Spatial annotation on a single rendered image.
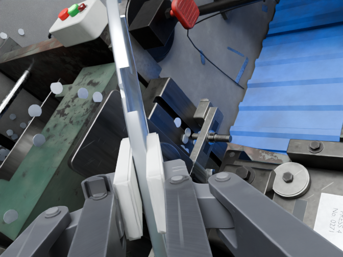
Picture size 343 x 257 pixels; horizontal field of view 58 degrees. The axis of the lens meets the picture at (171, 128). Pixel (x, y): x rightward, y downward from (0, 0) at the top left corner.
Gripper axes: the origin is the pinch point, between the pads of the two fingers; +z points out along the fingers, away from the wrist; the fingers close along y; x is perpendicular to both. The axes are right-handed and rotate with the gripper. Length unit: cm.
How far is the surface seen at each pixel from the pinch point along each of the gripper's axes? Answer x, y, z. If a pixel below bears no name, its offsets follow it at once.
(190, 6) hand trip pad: 14, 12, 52
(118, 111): -1.9, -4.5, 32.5
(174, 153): -12.9, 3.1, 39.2
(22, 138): -10, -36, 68
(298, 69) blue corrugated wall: -25, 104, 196
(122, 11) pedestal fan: 26, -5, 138
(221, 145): -22, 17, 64
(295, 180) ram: -15.1, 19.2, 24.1
